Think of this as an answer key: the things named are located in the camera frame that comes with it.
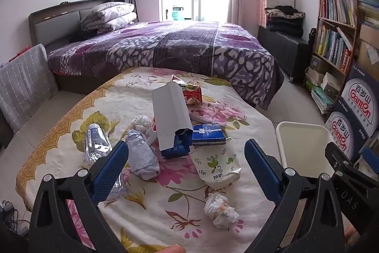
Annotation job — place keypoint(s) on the black bag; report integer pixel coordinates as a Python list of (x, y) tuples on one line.
[(312, 36)]

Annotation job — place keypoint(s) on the row of thick books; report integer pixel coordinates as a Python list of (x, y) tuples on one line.
[(333, 47)]

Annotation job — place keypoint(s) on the crumpled printed white tissue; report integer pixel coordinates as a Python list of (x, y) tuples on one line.
[(219, 208)]

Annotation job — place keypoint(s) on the green plastic basket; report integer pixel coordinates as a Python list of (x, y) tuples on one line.
[(177, 13)]

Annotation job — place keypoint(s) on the wooden bookshelf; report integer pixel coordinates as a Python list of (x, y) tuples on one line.
[(358, 42)]

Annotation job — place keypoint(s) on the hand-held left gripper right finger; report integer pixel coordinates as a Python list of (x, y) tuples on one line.
[(262, 170)]

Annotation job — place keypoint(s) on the flat dark blue box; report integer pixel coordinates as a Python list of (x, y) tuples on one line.
[(207, 134)]

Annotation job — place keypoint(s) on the grey checked cushion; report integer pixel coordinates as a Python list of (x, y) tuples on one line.
[(26, 84)]

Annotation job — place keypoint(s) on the white plastic bin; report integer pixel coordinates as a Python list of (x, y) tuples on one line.
[(305, 143)]

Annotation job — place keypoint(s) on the black storage bench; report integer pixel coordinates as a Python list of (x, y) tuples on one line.
[(281, 48)]

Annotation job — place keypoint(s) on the dark bed headboard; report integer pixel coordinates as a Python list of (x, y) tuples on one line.
[(53, 16)]

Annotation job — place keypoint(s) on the crushed clear plastic bottle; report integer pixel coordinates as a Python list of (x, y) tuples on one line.
[(94, 139)]

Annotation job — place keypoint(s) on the stack of lying books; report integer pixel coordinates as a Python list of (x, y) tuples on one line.
[(321, 97)]

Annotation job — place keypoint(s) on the purple patterned blanket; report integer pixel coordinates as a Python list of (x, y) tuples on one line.
[(177, 45)]

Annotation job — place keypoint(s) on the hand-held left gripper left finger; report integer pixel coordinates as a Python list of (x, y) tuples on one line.
[(110, 171)]

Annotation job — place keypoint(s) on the pile of folded clothes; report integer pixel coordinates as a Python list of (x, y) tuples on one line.
[(285, 20)]

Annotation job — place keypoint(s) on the red snack carton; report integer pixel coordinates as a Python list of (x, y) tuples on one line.
[(193, 96)]

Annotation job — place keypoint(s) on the folded white quilt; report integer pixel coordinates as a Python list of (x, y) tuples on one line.
[(112, 16)]

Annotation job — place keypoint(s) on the row of thin books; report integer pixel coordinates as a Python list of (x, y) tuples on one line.
[(337, 7)]

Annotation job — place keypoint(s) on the blue printed carton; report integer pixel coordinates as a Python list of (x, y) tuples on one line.
[(176, 149)]

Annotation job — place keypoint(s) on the crushed floral paper cup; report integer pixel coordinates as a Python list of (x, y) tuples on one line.
[(216, 168)]

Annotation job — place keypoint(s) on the brown cardboard box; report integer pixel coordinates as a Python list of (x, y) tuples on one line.
[(368, 48)]

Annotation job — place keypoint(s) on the blue white water box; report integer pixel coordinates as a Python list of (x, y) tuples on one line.
[(340, 134), (362, 96)]

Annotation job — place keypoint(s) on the red cloth item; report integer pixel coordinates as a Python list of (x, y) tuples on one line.
[(20, 53)]

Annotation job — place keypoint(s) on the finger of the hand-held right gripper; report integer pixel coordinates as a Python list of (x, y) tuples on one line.
[(337, 155), (371, 159)]

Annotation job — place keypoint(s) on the crumpled grey paper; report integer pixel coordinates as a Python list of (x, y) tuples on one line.
[(142, 158)]

